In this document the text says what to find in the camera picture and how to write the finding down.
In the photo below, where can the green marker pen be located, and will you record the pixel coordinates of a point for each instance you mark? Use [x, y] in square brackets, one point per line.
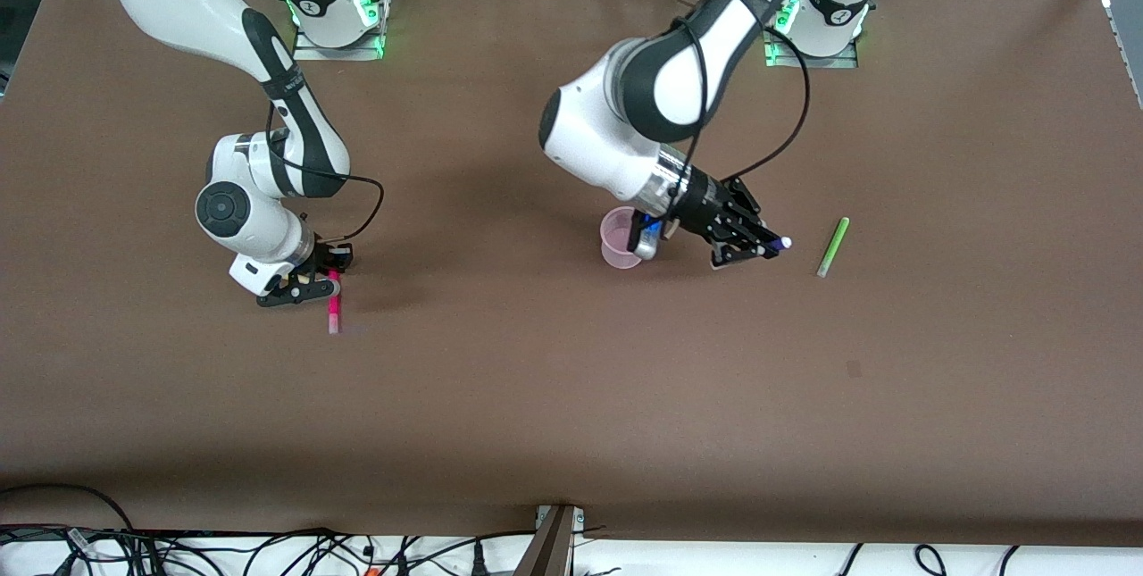
[833, 247]

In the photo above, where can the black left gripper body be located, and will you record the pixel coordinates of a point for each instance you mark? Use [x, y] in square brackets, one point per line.
[706, 204]

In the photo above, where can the aluminium table post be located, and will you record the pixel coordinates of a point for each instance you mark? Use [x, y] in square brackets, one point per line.
[549, 545]

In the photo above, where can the pink marker pen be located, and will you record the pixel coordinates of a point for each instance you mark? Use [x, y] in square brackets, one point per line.
[334, 308]

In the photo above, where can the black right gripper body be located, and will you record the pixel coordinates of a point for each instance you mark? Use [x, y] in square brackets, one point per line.
[336, 257]

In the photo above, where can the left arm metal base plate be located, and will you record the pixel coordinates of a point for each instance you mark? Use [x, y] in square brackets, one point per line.
[813, 62]

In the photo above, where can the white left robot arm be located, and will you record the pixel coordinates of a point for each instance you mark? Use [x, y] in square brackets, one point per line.
[589, 129]

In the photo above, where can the purple marker pen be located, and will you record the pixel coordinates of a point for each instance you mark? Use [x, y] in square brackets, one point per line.
[784, 244]

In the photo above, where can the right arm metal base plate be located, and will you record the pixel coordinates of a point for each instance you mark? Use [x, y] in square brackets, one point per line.
[337, 53]

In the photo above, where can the pink pen holder cup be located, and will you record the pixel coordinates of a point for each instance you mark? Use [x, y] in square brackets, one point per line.
[616, 247]

